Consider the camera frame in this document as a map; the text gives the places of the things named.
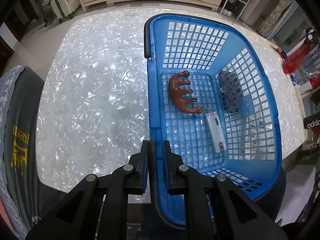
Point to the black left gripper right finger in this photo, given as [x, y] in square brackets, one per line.
[214, 207]

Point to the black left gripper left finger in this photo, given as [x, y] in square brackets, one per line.
[96, 208]

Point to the blue plastic basket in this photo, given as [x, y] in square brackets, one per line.
[227, 76]

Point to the white USB dongle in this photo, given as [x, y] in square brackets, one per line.
[216, 131]

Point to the brown wooden massage comb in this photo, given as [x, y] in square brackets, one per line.
[177, 94]

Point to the red plastic basket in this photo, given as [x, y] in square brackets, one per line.
[292, 62]

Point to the white green suitcase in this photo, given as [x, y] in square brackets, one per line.
[64, 9]

